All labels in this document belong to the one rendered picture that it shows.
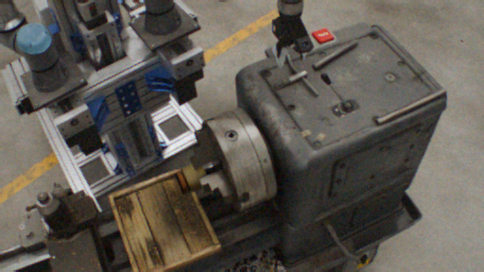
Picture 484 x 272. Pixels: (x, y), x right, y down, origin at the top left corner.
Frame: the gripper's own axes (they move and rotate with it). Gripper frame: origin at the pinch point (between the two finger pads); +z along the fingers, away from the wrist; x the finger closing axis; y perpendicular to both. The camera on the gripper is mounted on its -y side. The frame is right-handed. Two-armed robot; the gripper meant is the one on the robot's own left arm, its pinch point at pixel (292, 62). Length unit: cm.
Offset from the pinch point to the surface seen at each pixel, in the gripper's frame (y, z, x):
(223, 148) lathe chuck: -16.5, 6.5, 31.3
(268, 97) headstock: -6.5, 4.3, 11.6
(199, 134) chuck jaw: -5.4, 10.6, 34.8
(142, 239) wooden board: -15, 41, 65
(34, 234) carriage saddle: 1, 39, 102
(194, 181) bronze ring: -15.2, 19.0, 41.7
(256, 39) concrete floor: 154, 130, -57
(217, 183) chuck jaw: -19.4, 18.5, 35.5
